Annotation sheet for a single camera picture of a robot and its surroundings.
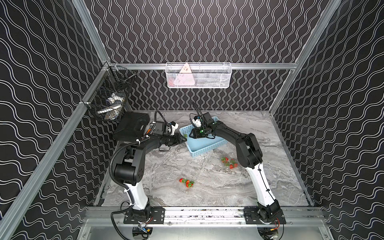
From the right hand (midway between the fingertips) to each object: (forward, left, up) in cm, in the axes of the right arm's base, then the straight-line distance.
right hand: (192, 134), depth 103 cm
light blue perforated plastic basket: (-10, -6, +1) cm, 12 cm away
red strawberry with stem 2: (-33, +2, -1) cm, 33 cm away
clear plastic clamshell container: (-20, -23, -2) cm, 30 cm away
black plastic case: (+5, +44, +3) cm, 44 cm away
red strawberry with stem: (-31, +5, -1) cm, 32 cm away
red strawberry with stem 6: (-22, -25, -1) cm, 34 cm away
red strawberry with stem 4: (0, +5, -1) cm, 5 cm away
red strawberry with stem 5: (-18, -19, -2) cm, 26 cm away
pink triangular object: (+18, +4, +33) cm, 38 cm away
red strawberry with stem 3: (-34, +1, 0) cm, 34 cm away
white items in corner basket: (-9, +39, +32) cm, 51 cm away
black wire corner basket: (+2, +48, +28) cm, 56 cm away
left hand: (-8, +4, +7) cm, 12 cm away
